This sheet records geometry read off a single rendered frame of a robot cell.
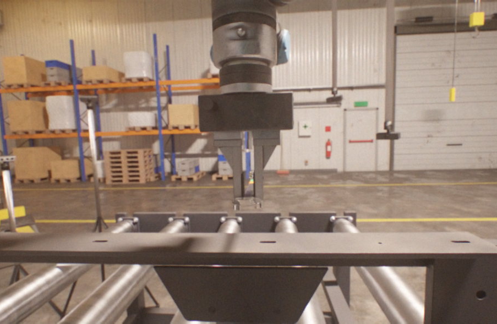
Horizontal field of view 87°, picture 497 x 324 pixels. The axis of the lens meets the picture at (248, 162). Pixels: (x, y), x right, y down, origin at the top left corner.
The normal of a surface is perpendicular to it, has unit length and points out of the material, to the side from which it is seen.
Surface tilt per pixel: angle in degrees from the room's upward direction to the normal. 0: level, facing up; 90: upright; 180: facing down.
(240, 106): 90
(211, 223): 90
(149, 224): 90
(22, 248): 0
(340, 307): 0
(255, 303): 90
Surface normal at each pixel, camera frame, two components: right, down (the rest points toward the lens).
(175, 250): -0.03, -0.99
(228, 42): -0.38, 0.12
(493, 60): -0.07, 0.11
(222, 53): -0.64, 0.10
